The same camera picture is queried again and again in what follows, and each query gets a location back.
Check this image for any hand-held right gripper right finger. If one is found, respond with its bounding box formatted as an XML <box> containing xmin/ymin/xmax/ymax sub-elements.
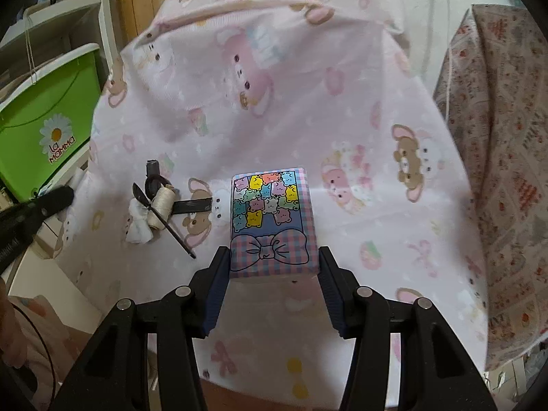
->
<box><xmin>317</xmin><ymin>246</ymin><xmax>499</xmax><ymax>411</ymax></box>

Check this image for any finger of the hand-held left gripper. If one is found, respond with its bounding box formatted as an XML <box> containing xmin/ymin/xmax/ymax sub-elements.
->
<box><xmin>9</xmin><ymin>186</ymin><xmax>74</xmax><ymax>234</ymax></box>

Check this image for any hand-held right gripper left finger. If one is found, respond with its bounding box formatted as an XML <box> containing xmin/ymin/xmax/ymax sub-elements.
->
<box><xmin>49</xmin><ymin>246</ymin><xmax>232</xmax><ymax>411</ymax></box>

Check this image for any bear print tissue pack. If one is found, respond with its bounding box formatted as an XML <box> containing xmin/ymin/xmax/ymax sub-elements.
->
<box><xmin>229</xmin><ymin>166</ymin><xmax>320</xmax><ymax>281</ymax></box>

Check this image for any black plastic spoon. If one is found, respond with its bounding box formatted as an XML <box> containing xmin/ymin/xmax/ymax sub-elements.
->
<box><xmin>132</xmin><ymin>182</ymin><xmax>198</xmax><ymax>260</ymax></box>

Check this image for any crumpled white tissue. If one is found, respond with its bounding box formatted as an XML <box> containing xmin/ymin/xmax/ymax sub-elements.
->
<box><xmin>126</xmin><ymin>199</ymin><xmax>154</xmax><ymax>245</ymax></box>

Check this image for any black flat strip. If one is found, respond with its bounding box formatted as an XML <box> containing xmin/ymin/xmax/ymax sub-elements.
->
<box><xmin>171</xmin><ymin>197</ymin><xmax>213</xmax><ymax>215</ymax></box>

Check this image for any green storage box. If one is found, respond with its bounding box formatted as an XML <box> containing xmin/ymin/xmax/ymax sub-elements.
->
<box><xmin>0</xmin><ymin>43</ymin><xmax>103</xmax><ymax>204</ymax></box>

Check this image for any cream thread spool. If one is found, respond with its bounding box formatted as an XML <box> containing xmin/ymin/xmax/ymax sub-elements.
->
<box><xmin>147</xmin><ymin>185</ymin><xmax>177</xmax><ymax>229</ymax></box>

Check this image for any person's pink pajamas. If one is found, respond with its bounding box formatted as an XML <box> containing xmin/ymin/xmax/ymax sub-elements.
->
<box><xmin>0</xmin><ymin>295</ymin><xmax>90</xmax><ymax>411</ymax></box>

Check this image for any pink printed tablecloth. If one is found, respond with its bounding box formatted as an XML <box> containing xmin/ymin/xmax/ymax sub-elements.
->
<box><xmin>53</xmin><ymin>0</ymin><xmax>491</xmax><ymax>407</ymax></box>

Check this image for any white shelf unit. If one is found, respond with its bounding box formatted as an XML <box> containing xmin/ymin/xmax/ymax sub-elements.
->
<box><xmin>0</xmin><ymin>0</ymin><xmax>118</xmax><ymax>95</ymax></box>

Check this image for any wooden door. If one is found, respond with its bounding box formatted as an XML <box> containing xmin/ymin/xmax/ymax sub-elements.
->
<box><xmin>115</xmin><ymin>0</ymin><xmax>185</xmax><ymax>48</ymax></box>

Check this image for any red patterned cloth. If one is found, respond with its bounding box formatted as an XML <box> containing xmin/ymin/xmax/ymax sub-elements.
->
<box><xmin>432</xmin><ymin>3</ymin><xmax>548</xmax><ymax>371</ymax></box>

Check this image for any black cable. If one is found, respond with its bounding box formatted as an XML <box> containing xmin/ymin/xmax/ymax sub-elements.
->
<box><xmin>9</xmin><ymin>295</ymin><xmax>56</xmax><ymax>395</ymax></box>

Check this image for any white hanging cord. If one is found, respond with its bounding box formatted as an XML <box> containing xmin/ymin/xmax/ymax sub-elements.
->
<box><xmin>23</xmin><ymin>9</ymin><xmax>37</xmax><ymax>86</ymax></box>

